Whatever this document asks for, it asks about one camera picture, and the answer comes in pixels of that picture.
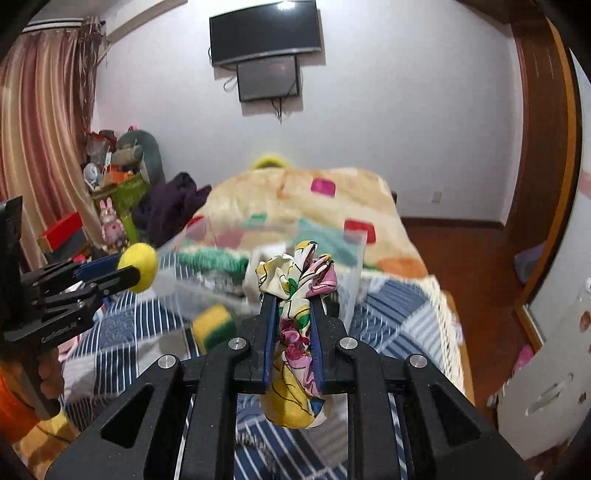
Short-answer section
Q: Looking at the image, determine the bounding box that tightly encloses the blue striped patchwork bedspread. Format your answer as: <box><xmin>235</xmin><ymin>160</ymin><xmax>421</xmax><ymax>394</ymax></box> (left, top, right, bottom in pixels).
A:
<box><xmin>58</xmin><ymin>271</ymin><xmax>465</xmax><ymax>480</ymax></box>

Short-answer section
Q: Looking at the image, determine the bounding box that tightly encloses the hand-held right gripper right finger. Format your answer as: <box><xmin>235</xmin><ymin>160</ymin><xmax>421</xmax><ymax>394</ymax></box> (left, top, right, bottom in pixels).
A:
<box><xmin>308</xmin><ymin>296</ymin><xmax>533</xmax><ymax>480</ymax></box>

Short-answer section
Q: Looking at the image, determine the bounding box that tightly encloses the brown wooden door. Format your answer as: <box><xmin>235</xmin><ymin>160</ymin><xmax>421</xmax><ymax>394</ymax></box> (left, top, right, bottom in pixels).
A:
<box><xmin>507</xmin><ymin>17</ymin><xmax>583</xmax><ymax>326</ymax></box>

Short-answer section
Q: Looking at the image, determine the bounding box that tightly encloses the grey plush toy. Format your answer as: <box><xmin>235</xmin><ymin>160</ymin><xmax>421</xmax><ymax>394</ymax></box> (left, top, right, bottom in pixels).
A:
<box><xmin>113</xmin><ymin>129</ymin><xmax>166</xmax><ymax>186</ymax></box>

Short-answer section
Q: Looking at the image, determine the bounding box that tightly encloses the beige blanket with coloured squares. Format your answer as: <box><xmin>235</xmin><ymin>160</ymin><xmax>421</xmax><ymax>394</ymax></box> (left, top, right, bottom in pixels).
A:
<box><xmin>184</xmin><ymin>165</ymin><xmax>428</xmax><ymax>283</ymax></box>

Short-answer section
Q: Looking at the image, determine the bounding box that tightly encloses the green knitted cloth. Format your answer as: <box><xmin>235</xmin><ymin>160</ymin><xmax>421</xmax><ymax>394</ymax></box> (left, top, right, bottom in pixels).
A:
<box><xmin>177</xmin><ymin>249</ymin><xmax>250</xmax><ymax>283</ymax></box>

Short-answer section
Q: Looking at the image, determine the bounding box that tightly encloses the yellow plush item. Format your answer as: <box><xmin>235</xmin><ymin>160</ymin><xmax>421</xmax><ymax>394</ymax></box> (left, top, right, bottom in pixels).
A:
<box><xmin>250</xmin><ymin>154</ymin><xmax>288</xmax><ymax>170</ymax></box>

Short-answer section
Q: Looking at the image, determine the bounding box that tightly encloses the striped pink curtain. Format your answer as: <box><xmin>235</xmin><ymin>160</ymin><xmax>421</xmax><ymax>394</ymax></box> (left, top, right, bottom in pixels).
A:
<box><xmin>0</xmin><ymin>17</ymin><xmax>110</xmax><ymax>273</ymax></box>

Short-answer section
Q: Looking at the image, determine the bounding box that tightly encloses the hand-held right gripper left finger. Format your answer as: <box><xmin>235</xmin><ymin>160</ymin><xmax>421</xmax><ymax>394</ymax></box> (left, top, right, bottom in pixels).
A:
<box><xmin>46</xmin><ymin>292</ymin><xmax>279</xmax><ymax>480</ymax></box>

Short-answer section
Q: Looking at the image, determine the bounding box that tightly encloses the clear plastic storage box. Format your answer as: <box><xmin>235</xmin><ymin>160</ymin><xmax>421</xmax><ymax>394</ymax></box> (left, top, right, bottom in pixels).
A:
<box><xmin>154</xmin><ymin>216</ymin><xmax>369</xmax><ymax>334</ymax></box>

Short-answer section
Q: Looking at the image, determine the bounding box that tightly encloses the dark purple clothes pile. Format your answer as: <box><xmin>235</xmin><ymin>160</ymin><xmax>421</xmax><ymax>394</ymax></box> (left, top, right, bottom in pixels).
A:
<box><xmin>131</xmin><ymin>172</ymin><xmax>213</xmax><ymax>248</ymax></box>

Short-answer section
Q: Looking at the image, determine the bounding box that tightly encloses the green box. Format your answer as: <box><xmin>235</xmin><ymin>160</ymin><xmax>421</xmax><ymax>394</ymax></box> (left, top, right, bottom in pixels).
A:
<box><xmin>92</xmin><ymin>173</ymin><xmax>149</xmax><ymax>244</ymax></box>

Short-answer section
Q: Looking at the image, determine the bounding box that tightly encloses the pink bunny toy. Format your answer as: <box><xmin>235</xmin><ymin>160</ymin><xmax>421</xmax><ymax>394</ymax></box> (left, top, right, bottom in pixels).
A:
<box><xmin>99</xmin><ymin>197</ymin><xmax>129</xmax><ymax>253</ymax></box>

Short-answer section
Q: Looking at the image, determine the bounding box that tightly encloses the person's left hand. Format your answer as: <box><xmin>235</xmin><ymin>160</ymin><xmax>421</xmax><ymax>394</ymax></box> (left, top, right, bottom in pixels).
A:
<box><xmin>28</xmin><ymin>346</ymin><xmax>66</xmax><ymax>407</ymax></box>

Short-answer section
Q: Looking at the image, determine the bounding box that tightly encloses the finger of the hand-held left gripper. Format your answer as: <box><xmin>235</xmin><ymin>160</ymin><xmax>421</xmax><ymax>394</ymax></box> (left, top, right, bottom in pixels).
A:
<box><xmin>32</xmin><ymin>267</ymin><xmax>142</xmax><ymax>324</ymax></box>
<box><xmin>20</xmin><ymin>255</ymin><xmax>124</xmax><ymax>296</ymax></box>

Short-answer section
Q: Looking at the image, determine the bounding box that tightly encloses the white cabinet with stickers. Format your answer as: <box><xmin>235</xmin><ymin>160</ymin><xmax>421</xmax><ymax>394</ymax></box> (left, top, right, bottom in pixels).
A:
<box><xmin>495</xmin><ymin>46</ymin><xmax>591</xmax><ymax>462</ymax></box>

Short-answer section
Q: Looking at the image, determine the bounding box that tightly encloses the yellow plush ball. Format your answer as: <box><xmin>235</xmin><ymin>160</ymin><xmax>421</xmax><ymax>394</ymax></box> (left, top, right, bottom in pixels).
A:
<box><xmin>117</xmin><ymin>243</ymin><xmax>158</xmax><ymax>294</ymax></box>

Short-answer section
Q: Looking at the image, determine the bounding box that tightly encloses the red box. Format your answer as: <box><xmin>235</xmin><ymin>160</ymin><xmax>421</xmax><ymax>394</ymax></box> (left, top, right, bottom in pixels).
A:
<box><xmin>38</xmin><ymin>211</ymin><xmax>87</xmax><ymax>254</ymax></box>

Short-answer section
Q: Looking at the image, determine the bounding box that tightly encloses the black wall television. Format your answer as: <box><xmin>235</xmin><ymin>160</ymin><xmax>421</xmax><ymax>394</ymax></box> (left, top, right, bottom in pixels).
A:
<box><xmin>209</xmin><ymin>0</ymin><xmax>323</xmax><ymax>68</ymax></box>

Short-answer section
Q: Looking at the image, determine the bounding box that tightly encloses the black hanging cable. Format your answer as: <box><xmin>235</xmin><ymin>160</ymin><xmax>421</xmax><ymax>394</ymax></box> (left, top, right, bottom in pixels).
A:
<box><xmin>271</xmin><ymin>83</ymin><xmax>302</xmax><ymax>124</ymax></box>

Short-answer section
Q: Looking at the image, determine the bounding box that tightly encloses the pink slipper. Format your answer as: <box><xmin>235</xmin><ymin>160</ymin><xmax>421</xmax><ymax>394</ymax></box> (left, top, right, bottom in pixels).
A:
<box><xmin>513</xmin><ymin>344</ymin><xmax>535</xmax><ymax>376</ymax></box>

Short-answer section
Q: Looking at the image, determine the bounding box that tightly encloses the grey bag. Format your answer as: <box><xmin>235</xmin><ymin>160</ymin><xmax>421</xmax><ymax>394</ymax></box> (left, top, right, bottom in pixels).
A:
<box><xmin>514</xmin><ymin>242</ymin><xmax>546</xmax><ymax>285</ymax></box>

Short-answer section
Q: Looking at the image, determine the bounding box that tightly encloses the floral fabric scrunchie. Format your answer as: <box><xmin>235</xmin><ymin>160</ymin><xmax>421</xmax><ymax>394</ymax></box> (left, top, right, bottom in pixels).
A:
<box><xmin>255</xmin><ymin>240</ymin><xmax>339</xmax><ymax>431</ymax></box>

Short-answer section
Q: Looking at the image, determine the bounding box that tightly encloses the small black wall monitor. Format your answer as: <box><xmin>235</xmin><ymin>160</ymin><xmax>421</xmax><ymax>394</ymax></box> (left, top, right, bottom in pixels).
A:
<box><xmin>236</xmin><ymin>55</ymin><xmax>302</xmax><ymax>103</ymax></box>

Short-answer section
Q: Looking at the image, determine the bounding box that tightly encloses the yellow green sponge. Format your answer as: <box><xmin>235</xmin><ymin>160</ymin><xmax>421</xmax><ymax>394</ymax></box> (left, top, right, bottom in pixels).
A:
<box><xmin>191</xmin><ymin>304</ymin><xmax>237</xmax><ymax>355</ymax></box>

